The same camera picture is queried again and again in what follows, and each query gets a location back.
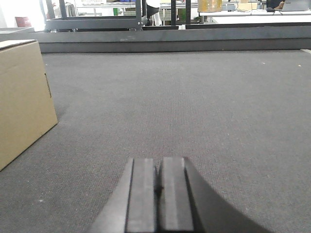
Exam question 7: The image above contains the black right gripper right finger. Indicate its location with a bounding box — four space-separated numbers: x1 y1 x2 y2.
158 157 268 233

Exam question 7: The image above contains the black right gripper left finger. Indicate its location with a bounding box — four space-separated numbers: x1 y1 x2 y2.
88 158 156 233

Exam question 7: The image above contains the brown cardboard box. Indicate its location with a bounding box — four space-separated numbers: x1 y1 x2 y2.
0 40 58 169

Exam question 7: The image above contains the large background cardboard box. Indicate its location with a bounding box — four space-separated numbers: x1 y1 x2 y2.
198 0 222 13

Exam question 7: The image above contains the seated person in background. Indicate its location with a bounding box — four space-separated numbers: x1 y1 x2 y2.
266 0 285 10

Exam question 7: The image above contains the white background table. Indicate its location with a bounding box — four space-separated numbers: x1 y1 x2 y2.
199 10 311 24

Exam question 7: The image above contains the dark conveyor side rail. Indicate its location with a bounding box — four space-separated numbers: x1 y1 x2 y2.
0 23 311 53

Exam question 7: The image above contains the black metal frame cart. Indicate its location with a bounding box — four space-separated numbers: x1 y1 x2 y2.
44 0 191 32

